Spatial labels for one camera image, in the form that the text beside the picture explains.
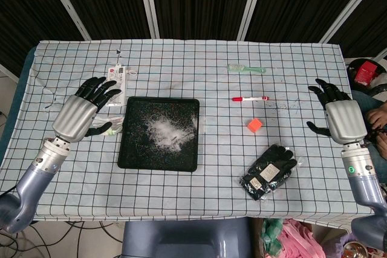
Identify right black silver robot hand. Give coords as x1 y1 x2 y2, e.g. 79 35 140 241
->
306 78 369 144

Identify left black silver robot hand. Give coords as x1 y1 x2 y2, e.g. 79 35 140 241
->
51 76 122 144

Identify clear printed plastic food bag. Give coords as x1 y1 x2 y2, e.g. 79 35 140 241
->
92 115 125 137

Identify black bag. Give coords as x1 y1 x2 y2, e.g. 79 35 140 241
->
346 57 387 103

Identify black square tray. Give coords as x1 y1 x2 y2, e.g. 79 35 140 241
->
117 96 201 173

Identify white powder pile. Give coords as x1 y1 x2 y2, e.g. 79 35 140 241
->
146 115 199 153

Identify person leg in jeans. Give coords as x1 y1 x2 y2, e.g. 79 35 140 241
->
352 90 387 170

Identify person hand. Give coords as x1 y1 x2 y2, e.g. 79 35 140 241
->
365 108 387 134

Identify red box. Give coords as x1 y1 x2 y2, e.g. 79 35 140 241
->
354 60 379 85

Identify flat white packaged item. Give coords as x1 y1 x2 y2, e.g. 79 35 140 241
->
104 63 128 108

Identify orange foam cube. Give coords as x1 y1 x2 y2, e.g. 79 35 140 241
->
246 118 263 134

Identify black gloves in plastic pack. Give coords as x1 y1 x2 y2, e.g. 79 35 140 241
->
238 144 305 202

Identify red white marker pen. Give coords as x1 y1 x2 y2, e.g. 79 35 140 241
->
232 95 271 103

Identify green plastic brush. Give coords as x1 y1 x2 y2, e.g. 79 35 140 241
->
227 63 267 74

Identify pink cloth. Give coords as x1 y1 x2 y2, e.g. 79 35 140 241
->
279 218 318 258

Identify metal bowl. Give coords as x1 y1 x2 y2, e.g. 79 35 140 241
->
343 239 368 258

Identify green crumpled item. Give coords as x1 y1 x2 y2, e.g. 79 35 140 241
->
261 218 285 256

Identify light blue checkered tablecloth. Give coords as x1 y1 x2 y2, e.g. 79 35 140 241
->
0 39 376 230

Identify blue-grey robot torso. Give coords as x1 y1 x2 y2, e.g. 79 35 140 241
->
120 218 253 258

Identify white partition frame post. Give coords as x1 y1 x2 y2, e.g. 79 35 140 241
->
320 0 380 43
135 0 160 40
41 0 91 41
237 0 268 40

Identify black floor cables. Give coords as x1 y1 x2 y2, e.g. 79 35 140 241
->
0 220 122 258

